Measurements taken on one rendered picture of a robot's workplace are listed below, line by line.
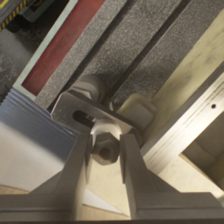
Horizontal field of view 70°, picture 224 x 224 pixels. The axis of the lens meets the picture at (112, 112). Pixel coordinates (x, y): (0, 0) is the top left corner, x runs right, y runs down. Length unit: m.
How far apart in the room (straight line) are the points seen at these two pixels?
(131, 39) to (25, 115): 0.34
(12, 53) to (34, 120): 0.99
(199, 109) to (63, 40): 0.37
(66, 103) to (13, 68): 1.25
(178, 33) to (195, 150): 0.29
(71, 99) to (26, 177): 0.42
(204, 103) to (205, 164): 0.15
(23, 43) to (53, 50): 0.94
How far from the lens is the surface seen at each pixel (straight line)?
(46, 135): 0.50
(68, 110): 0.20
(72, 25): 0.47
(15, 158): 0.56
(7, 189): 0.62
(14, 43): 1.44
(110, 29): 0.45
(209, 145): 0.32
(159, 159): 0.21
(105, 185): 0.30
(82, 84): 0.30
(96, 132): 0.18
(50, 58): 0.48
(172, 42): 0.46
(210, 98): 0.21
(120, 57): 0.43
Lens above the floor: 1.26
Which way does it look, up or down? 76 degrees down
